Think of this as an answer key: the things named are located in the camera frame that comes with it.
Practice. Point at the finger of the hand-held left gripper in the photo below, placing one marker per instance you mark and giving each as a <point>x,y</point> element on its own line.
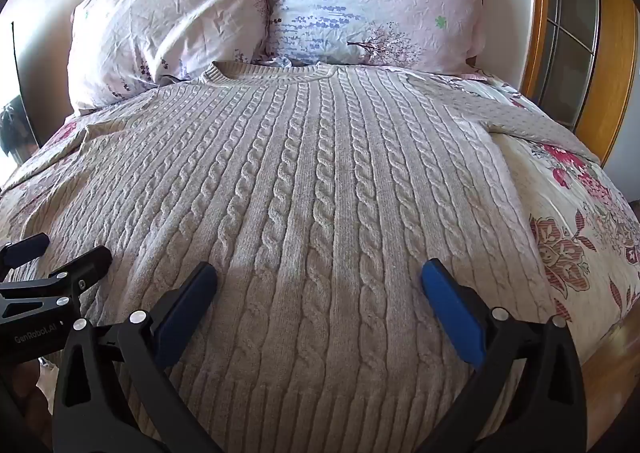
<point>22,248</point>
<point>85,265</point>

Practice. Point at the floral bed sheet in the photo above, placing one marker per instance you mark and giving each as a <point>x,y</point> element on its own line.
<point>575,213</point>

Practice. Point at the dark bedside object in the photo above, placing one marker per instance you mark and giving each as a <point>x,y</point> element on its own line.
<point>15,130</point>

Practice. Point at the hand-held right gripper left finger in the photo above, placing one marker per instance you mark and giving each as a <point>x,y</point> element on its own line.
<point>184,314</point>

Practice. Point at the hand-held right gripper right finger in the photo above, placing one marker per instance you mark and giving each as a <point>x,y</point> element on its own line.
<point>450,314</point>

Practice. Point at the pink floral pillow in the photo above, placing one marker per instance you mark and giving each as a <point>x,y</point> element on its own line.
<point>165,23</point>

